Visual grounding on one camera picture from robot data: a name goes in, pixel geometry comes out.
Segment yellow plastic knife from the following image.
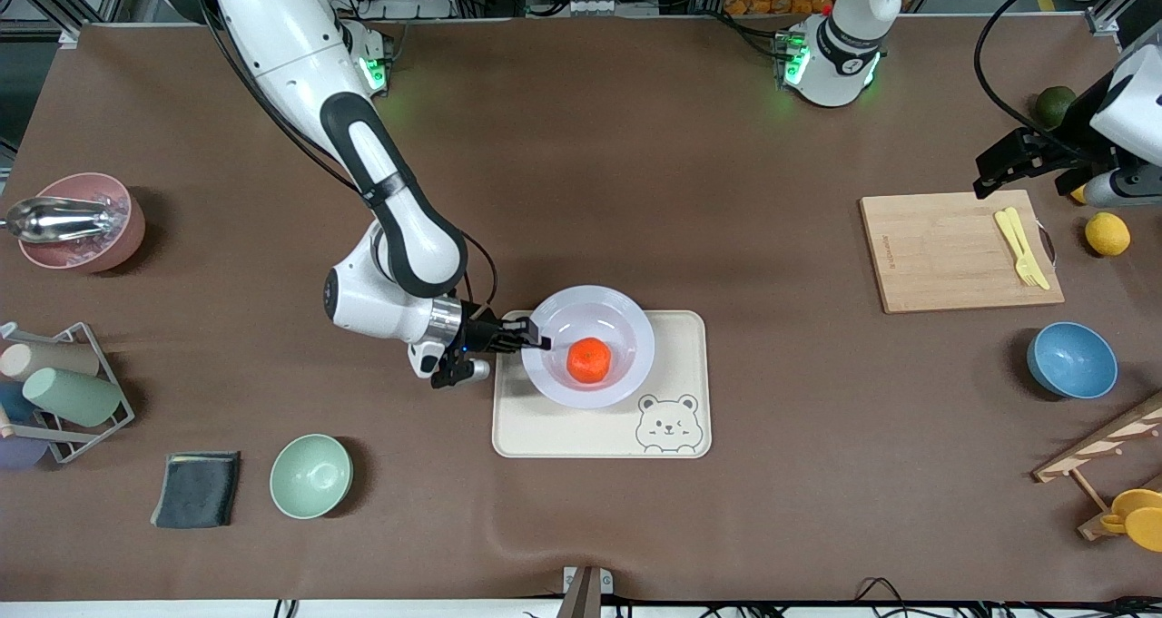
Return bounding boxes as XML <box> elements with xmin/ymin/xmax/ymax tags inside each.
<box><xmin>1006</xmin><ymin>206</ymin><xmax>1052</xmax><ymax>291</ymax></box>

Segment purple cup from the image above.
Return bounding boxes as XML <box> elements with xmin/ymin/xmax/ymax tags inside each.
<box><xmin>0</xmin><ymin>437</ymin><xmax>51</xmax><ymax>471</ymax></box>

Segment grey wire cup rack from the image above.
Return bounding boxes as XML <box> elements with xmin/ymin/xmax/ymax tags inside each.
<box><xmin>0</xmin><ymin>321</ymin><xmax>136</xmax><ymax>465</ymax></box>

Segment mint green cup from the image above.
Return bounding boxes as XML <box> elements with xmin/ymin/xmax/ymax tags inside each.
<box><xmin>23</xmin><ymin>368</ymin><xmax>123</xmax><ymax>428</ymax></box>

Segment blue cup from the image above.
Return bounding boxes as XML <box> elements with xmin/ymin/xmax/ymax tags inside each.
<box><xmin>0</xmin><ymin>382</ymin><xmax>38</xmax><ymax>425</ymax></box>

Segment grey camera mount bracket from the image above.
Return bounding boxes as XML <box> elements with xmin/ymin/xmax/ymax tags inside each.
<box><xmin>556</xmin><ymin>565</ymin><xmax>615</xmax><ymax>618</ymax></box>

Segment shiny metal scoop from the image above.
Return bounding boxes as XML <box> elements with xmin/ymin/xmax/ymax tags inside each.
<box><xmin>5</xmin><ymin>196</ymin><xmax>119</xmax><ymax>245</ymax></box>

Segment pale lavender round plate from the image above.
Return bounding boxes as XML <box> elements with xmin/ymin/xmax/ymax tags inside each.
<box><xmin>520</xmin><ymin>285</ymin><xmax>655</xmax><ymax>410</ymax></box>

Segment orange mandarin fruit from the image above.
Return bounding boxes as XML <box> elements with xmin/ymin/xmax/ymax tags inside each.
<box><xmin>566</xmin><ymin>338</ymin><xmax>612</xmax><ymax>385</ymax></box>

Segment aluminium frame profile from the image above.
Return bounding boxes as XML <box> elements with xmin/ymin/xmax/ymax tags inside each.
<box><xmin>0</xmin><ymin>0</ymin><xmax>139</xmax><ymax>50</ymax></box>
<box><xmin>1062</xmin><ymin>0</ymin><xmax>1162</xmax><ymax>40</ymax></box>

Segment wooden peg drying rack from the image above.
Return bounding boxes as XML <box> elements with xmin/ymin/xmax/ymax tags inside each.
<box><xmin>1032</xmin><ymin>391</ymin><xmax>1162</xmax><ymax>543</ymax></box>

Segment dark grey folded cloth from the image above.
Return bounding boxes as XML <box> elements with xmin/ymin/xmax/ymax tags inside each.
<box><xmin>151</xmin><ymin>451</ymin><xmax>241</xmax><ymax>530</ymax></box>

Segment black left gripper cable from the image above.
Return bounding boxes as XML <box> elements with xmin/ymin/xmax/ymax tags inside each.
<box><xmin>973</xmin><ymin>0</ymin><xmax>1104</xmax><ymax>140</ymax></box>

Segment clear ice cubes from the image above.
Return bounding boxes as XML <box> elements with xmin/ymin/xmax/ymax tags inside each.
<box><xmin>86</xmin><ymin>191</ymin><xmax>130</xmax><ymax>240</ymax></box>

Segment cream tray with bear print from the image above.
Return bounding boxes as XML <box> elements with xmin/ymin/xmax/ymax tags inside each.
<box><xmin>492</xmin><ymin>310</ymin><xmax>712</xmax><ymax>459</ymax></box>

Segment black cables at table edge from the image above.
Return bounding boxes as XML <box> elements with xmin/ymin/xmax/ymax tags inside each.
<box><xmin>849</xmin><ymin>577</ymin><xmax>1162</xmax><ymax>618</ymax></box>

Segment light green bowl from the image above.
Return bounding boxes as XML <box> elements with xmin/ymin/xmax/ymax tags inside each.
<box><xmin>270</xmin><ymin>434</ymin><xmax>353</xmax><ymax>520</ymax></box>

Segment blue bowl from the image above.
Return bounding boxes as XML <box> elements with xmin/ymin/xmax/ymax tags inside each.
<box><xmin>1027</xmin><ymin>322</ymin><xmax>1119</xmax><ymax>400</ymax></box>

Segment beige cup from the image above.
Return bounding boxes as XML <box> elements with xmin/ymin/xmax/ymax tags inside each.
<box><xmin>0</xmin><ymin>342</ymin><xmax>101</xmax><ymax>382</ymax></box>

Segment pink bowl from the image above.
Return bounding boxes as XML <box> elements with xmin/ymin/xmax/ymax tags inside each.
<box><xmin>18</xmin><ymin>172</ymin><xmax>146</xmax><ymax>275</ymax></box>

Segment yellow plastic fork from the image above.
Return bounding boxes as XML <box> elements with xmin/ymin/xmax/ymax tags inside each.
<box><xmin>993</xmin><ymin>210</ymin><xmax>1039</xmax><ymax>289</ymax></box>

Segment bamboo cutting board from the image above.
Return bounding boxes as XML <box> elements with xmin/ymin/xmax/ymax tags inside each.
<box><xmin>860</xmin><ymin>190</ymin><xmax>1065</xmax><ymax>315</ymax></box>

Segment yellow cup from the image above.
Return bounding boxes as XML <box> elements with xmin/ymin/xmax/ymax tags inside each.
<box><xmin>1100</xmin><ymin>488</ymin><xmax>1162</xmax><ymax>554</ymax></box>

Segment green lime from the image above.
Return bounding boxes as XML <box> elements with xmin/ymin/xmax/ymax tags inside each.
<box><xmin>1035</xmin><ymin>85</ymin><xmax>1079</xmax><ymax>130</ymax></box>

